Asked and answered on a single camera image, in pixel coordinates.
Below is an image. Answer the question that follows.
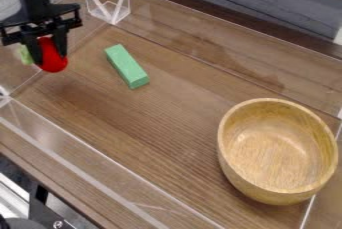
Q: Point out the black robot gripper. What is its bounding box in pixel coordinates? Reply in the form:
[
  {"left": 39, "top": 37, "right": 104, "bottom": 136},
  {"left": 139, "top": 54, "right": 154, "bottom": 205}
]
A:
[{"left": 0, "top": 3, "right": 83, "bottom": 65}]

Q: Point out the red plush tomato toy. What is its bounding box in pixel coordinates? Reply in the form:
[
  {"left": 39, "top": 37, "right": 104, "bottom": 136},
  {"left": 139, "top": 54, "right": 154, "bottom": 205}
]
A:
[{"left": 18, "top": 36, "right": 70, "bottom": 73}]

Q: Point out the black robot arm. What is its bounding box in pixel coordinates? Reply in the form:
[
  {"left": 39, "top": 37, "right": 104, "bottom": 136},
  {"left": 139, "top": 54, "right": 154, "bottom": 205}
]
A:
[{"left": 0, "top": 0, "right": 83, "bottom": 66}]

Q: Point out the green rectangular foam block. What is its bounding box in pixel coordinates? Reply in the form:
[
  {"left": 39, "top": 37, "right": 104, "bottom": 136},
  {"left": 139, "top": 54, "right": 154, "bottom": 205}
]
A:
[{"left": 104, "top": 44, "right": 150, "bottom": 89}]

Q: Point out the black metal table clamp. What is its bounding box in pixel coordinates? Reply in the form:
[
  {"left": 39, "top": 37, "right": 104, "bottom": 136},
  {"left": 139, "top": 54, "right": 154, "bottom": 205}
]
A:
[{"left": 0, "top": 186, "right": 79, "bottom": 229}]

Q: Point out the light wooden bowl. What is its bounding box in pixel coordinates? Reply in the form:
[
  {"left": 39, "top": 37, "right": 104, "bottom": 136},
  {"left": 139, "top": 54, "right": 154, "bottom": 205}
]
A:
[{"left": 217, "top": 98, "right": 340, "bottom": 206}]

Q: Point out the clear acrylic table enclosure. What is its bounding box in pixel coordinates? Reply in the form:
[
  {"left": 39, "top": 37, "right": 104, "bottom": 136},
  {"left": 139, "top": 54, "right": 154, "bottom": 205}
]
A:
[{"left": 0, "top": 0, "right": 342, "bottom": 229}]

